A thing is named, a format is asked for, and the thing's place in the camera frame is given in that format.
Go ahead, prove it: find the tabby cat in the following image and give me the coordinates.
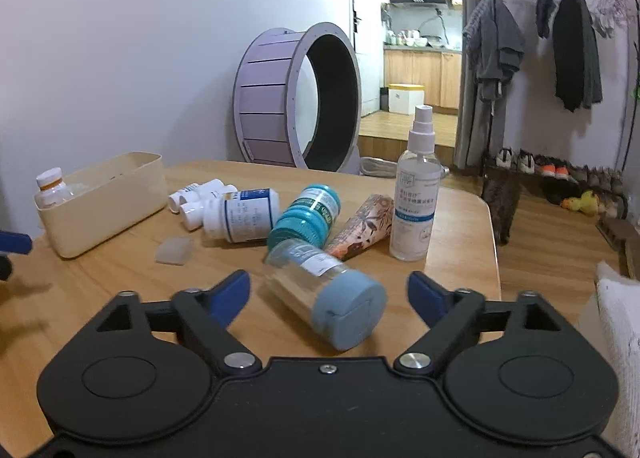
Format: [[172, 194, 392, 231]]
[[482, 169, 522, 245]]

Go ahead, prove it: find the small translucent plastic box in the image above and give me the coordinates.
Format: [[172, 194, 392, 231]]
[[155, 237, 193, 266]]

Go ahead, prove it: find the cream plastic storage bin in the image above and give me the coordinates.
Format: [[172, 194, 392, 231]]
[[34, 152, 168, 259]]

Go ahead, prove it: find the large white blue-label bottle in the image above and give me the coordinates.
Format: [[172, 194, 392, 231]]
[[203, 188, 280, 244]]

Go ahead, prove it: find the white foam box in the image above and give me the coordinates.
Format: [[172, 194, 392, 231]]
[[388, 84, 424, 115]]

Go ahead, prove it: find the purple cat exercise wheel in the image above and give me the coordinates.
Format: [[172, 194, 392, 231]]
[[232, 22, 361, 174]]

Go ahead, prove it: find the black clothes rack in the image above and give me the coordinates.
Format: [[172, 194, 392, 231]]
[[477, 0, 639, 170]]

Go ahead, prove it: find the small white bottle middle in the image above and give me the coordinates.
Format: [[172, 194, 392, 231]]
[[200, 179, 224, 201]]

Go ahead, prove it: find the small white bottle right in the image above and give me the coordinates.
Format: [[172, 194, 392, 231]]
[[179, 183, 239, 231]]

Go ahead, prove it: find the clear spray bottle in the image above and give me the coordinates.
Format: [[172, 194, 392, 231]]
[[390, 104, 442, 262]]

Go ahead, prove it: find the teal lidded jar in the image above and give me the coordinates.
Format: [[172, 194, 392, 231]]
[[267, 184, 342, 251]]

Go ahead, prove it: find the white orange-label pill bottle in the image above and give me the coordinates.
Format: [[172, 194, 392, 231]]
[[35, 167, 73, 210]]

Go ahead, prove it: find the small white bottle left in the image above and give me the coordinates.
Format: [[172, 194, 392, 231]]
[[167, 183, 203, 214]]

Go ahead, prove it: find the toothpick jar blue lid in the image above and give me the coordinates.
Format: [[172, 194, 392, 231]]
[[264, 239, 387, 351]]

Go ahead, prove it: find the small white bottle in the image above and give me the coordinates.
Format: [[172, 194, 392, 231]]
[[179, 183, 239, 231], [200, 179, 224, 201], [167, 183, 203, 214]]

